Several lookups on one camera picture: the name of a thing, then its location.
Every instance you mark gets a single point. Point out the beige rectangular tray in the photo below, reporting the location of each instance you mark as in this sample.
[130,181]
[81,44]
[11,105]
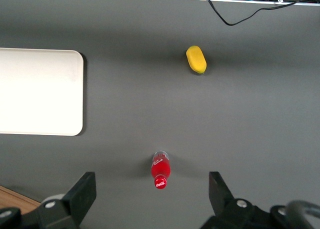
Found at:
[37,91]

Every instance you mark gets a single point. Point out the yellow lemon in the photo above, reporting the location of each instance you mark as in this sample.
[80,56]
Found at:
[196,59]

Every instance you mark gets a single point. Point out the red coke bottle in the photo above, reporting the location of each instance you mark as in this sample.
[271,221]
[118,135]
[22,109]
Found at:
[160,170]

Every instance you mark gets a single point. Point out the wooden two-drawer cabinet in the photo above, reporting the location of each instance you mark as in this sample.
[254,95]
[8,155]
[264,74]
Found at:
[12,196]

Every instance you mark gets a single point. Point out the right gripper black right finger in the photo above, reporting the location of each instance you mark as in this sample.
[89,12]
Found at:
[222,196]

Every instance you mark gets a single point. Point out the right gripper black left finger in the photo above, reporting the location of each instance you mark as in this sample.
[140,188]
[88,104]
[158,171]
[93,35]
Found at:
[80,196]

